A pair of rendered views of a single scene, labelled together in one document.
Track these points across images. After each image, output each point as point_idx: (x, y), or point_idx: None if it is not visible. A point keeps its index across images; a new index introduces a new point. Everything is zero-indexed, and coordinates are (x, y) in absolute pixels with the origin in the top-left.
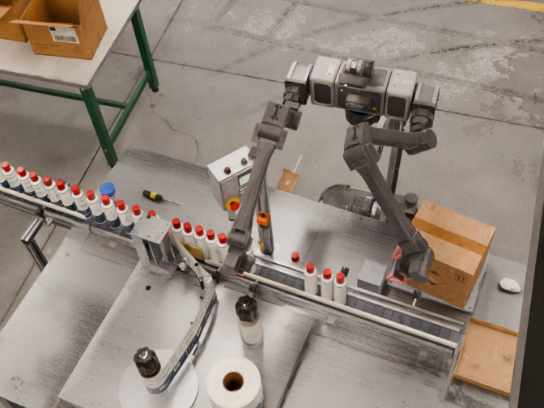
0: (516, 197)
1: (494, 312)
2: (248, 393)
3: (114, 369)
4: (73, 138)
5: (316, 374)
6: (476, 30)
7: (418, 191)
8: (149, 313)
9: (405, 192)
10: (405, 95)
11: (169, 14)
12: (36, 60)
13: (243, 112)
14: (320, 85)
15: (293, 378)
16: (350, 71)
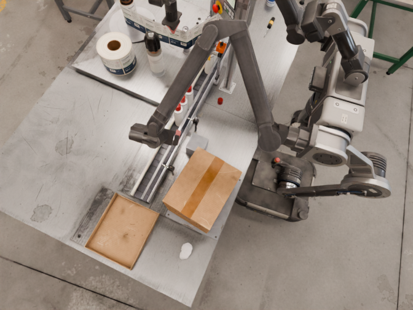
0: (321, 306)
1: (164, 234)
2: (104, 53)
3: (147, 5)
4: None
5: (133, 109)
6: None
7: (322, 232)
8: (181, 19)
9: (320, 222)
10: (322, 114)
11: None
12: None
13: (377, 123)
14: (335, 43)
15: (132, 96)
16: (322, 9)
